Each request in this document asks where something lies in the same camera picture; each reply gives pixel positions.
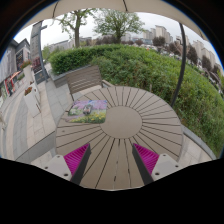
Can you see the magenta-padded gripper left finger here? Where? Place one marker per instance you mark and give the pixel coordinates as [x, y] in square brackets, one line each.
[56, 164]

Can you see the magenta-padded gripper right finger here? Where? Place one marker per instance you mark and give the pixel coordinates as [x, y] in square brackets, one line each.
[166, 165]

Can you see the flower print mouse pad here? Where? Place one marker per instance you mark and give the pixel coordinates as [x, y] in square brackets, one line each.
[98, 111]

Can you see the white flower planter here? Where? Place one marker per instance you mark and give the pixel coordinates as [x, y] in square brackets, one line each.
[32, 101]
[28, 71]

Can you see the grey slatted outdoor chair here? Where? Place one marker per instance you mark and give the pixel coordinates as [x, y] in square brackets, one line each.
[83, 78]

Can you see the dark curved parasol pole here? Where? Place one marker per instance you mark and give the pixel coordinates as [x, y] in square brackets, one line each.
[181, 63]

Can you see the grey storefront building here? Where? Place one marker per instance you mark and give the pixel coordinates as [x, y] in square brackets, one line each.
[13, 63]

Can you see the grey sign pylon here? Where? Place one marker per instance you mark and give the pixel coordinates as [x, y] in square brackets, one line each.
[36, 50]

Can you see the distant apartment buildings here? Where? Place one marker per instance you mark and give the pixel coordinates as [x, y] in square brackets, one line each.
[160, 32]

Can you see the sparse-leaved tall tree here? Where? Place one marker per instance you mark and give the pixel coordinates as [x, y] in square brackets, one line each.
[77, 28]

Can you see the round-crowned green tree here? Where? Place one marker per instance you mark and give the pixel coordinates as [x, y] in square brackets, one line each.
[118, 23]

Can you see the beige parasol canopy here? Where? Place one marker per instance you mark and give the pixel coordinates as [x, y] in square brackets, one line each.
[100, 5]

